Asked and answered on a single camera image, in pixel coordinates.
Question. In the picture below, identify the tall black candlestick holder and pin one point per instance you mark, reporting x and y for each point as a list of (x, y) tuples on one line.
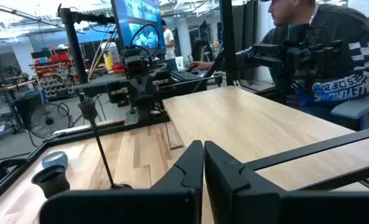
[(89, 113), (52, 183)]

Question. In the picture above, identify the black vertical post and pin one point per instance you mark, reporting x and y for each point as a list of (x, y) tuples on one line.
[(227, 37)]

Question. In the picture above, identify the black keyboard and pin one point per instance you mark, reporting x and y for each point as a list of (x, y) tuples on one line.
[(185, 75)]

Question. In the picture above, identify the person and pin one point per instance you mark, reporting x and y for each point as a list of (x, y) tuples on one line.
[(336, 25), (169, 40)]

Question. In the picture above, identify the yellow bottle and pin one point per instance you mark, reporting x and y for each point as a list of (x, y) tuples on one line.
[(108, 60)]

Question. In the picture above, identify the wooden workbench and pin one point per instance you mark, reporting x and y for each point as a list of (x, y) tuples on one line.
[(10, 86)]

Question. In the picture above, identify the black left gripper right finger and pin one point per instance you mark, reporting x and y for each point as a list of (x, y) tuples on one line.
[(265, 208)]

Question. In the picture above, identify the dark curtain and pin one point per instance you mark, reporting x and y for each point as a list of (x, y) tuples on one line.
[(246, 37)]

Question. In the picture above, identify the black monitor pole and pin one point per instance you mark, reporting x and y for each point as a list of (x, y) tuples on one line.
[(73, 46)]

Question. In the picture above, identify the black equipment box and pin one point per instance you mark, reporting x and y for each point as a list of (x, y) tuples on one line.
[(28, 107)]

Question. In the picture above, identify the grey metal bracket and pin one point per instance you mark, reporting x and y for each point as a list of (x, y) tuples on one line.
[(131, 118)]

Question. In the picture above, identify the white candle cup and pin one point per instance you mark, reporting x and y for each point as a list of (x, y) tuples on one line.
[(55, 158)]

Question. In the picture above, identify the dark grey desk top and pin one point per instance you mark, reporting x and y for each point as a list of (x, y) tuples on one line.
[(97, 82)]

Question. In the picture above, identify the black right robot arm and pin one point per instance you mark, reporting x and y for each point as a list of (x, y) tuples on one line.
[(147, 113)]

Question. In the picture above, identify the monitor with blue screen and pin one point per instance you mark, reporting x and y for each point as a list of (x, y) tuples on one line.
[(137, 18)]

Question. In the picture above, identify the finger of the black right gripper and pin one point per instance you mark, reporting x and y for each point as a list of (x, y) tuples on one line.
[(162, 79), (117, 93)]

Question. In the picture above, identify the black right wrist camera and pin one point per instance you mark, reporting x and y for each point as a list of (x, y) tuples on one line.
[(136, 65)]

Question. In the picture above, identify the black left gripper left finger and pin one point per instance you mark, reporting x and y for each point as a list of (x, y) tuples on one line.
[(125, 205)]

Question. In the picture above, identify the black floor fan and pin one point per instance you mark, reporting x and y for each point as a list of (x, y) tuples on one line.
[(48, 121)]

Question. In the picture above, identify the raised wooden shelf black legs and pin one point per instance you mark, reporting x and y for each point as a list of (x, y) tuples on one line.
[(249, 124)]

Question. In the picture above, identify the parts bin rack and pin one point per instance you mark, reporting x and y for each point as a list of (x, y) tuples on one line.
[(53, 77)]

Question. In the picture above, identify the grey cushion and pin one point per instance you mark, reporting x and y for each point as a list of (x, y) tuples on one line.
[(358, 107)]

